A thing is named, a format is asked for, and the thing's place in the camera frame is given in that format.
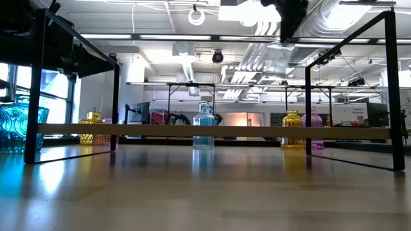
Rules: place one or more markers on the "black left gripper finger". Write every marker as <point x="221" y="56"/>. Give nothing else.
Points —
<point x="96" y="62"/>

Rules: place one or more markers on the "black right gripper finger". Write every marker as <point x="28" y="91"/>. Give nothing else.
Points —
<point x="285" y="29"/>
<point x="297" y="13"/>

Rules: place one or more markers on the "yellow glass vase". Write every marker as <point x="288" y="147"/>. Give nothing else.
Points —
<point x="293" y="119"/>
<point x="93" y="116"/>

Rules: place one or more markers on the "wide pink ribbed glass vase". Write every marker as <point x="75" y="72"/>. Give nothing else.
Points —
<point x="106" y="140"/>

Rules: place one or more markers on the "teal medallion embossed glass vase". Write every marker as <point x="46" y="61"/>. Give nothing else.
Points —
<point x="13" y="128"/>

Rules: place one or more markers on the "slim pink ribbed glass vase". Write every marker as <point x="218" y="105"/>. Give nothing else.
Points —
<point x="316" y="120"/>

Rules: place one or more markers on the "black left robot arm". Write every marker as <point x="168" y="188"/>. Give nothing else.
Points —
<point x="16" y="32"/>

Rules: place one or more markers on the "black ceiling spotlight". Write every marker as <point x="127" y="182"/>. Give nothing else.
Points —
<point x="112" y="57"/>
<point x="356" y="82"/>

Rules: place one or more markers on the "white ceiling conduit pipes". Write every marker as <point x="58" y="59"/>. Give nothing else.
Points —
<point x="253" y="57"/>

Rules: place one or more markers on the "bright window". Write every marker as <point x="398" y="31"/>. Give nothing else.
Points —
<point x="54" y="96"/>

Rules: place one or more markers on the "black ceiling track lights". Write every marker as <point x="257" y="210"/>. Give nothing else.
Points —
<point x="329" y="56"/>

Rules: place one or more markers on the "overhead beam with light strips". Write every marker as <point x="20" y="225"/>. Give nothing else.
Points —
<point x="214" y="38"/>

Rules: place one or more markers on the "black computer monitor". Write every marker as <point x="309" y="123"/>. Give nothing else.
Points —
<point x="141" y="112"/>

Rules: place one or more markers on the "red bin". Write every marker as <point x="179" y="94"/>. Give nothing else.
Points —
<point x="157" y="118"/>

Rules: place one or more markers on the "white equipment sign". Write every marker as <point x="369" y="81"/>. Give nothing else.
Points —
<point x="353" y="112"/>

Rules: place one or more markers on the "black monitor back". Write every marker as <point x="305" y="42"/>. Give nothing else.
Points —
<point x="377" y="114"/>

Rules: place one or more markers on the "silver ventilation duct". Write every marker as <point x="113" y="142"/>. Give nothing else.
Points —
<point x="337" y="16"/>

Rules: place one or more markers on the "black metal workstation frame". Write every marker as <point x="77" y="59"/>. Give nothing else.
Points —
<point x="322" y="87"/>
<point x="191" y="84"/>

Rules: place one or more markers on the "black ceiling camera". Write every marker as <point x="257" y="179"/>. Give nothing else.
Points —
<point x="217" y="57"/>

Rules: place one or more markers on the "white ceiling air duct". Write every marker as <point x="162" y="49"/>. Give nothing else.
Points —
<point x="184" y="61"/>

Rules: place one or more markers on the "black aluminium table frame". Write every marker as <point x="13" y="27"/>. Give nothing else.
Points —
<point x="250" y="143"/>

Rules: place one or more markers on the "wooden shelf with black frame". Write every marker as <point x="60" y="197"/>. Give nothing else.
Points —
<point x="205" y="131"/>

